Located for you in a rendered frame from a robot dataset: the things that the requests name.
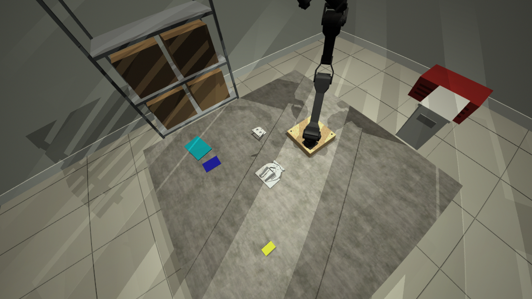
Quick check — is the cyan flat rectangular plate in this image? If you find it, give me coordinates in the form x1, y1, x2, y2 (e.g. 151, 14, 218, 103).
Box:
184, 136, 212, 161

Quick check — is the blue rectangular plate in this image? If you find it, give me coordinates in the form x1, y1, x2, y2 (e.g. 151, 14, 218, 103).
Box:
202, 156, 221, 172

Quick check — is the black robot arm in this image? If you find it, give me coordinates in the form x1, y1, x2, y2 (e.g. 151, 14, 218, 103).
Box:
302, 0, 349, 150

